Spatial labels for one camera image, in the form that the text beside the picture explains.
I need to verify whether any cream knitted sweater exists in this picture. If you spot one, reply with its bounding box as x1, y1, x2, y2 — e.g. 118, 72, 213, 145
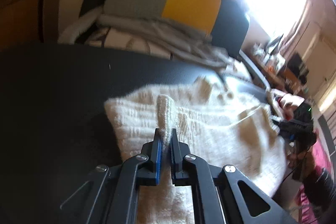
104, 78, 286, 223

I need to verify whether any pink fringed garment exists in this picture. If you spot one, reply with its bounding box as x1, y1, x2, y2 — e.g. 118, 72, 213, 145
298, 130, 335, 223

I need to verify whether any wooden desk with clutter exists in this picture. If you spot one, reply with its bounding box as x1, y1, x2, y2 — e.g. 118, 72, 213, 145
247, 44, 302, 90

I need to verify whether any black monitor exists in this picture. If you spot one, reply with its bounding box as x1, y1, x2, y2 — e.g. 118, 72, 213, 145
286, 53, 302, 77

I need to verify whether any grey cloth on bed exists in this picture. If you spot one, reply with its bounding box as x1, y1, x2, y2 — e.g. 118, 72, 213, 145
97, 14, 234, 69

